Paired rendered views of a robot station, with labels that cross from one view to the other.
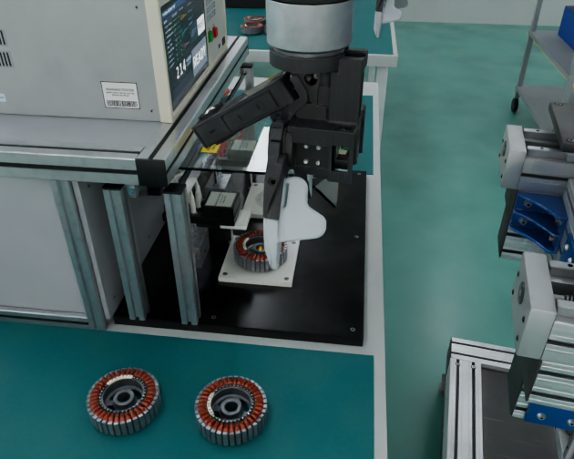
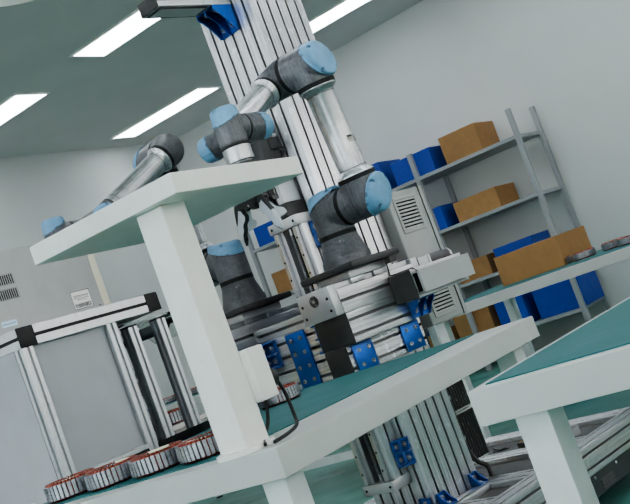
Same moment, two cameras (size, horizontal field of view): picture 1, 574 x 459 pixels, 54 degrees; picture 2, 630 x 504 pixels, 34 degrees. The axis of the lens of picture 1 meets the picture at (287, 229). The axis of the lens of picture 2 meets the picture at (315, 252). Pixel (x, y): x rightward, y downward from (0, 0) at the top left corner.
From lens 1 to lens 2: 249 cm
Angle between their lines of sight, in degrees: 69
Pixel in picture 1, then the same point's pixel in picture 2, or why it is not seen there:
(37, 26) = (30, 266)
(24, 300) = (102, 454)
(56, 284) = (120, 423)
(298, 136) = not seen: hidden behind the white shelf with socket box
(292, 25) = (245, 149)
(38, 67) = (34, 293)
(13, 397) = not seen: hidden behind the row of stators
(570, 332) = (343, 291)
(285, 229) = (277, 212)
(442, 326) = not seen: outside the picture
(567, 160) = (245, 324)
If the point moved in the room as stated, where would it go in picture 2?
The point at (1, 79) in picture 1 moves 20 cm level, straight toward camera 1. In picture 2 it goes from (13, 308) to (94, 278)
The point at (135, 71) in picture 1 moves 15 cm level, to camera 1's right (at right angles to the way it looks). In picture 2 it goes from (85, 281) to (123, 273)
